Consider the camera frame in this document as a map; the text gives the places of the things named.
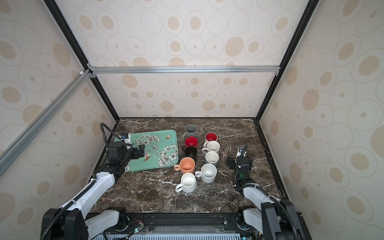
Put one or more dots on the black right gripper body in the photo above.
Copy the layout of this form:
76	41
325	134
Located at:
233	162

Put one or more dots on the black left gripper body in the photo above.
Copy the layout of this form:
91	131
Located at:
131	154

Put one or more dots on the small grey mug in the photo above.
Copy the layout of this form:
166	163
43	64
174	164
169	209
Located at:
212	158

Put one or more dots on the cream speckled mug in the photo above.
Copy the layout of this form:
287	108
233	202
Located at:
207	173

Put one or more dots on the pink mug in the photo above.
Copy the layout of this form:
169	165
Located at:
211	146

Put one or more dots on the cream and peach mug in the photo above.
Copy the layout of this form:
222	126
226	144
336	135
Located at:
186	165

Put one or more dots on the white ribbed mug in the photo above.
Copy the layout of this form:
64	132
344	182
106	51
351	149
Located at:
188	183

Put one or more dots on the red mug black handle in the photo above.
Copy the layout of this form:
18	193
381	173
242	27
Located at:
191	141

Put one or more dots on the large grey mug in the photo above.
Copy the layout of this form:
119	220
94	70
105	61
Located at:
190	131

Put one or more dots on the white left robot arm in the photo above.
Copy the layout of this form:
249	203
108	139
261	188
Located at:
84	204

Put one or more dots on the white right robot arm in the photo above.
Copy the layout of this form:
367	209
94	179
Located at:
274	219

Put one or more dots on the green floral tray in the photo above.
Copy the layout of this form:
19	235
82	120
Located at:
161	150

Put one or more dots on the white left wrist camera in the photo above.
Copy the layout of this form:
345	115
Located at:
126	138

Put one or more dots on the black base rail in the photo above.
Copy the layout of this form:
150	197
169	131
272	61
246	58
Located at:
184	226

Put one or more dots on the aluminium back rail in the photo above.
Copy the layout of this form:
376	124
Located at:
185	69

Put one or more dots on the aluminium rail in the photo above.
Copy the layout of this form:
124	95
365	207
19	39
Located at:
185	69
25	138

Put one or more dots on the aluminium left rail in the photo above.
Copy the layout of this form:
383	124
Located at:
25	138

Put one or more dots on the black corner frame post left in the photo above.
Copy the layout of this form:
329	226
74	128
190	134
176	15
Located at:
77	49

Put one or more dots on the black corner frame post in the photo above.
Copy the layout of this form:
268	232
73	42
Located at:
302	25
77	49

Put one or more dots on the black corner frame post right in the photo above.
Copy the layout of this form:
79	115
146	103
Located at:
302	25

